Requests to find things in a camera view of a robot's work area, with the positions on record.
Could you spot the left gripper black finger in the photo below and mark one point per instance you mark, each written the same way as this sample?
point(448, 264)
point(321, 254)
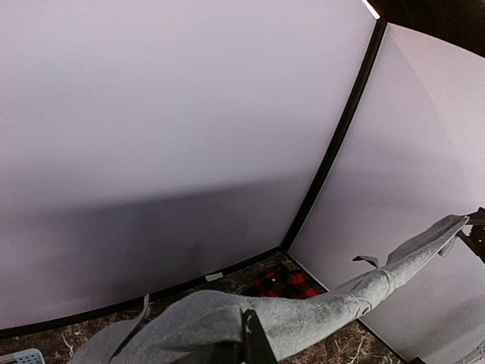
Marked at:
point(256, 348)

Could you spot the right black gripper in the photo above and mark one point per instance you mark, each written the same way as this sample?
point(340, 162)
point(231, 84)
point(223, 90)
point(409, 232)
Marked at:
point(475, 239)

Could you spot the grey long sleeve shirt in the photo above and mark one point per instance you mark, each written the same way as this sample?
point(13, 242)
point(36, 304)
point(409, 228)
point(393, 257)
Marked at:
point(188, 330)

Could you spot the red black plaid shirt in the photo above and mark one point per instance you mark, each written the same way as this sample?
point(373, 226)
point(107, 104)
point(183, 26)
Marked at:
point(279, 281)

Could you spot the light blue plastic basket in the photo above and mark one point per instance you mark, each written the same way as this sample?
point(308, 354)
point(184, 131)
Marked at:
point(29, 356)

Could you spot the black right corner post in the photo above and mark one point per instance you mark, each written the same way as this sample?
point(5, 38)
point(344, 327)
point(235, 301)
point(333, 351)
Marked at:
point(338, 137)

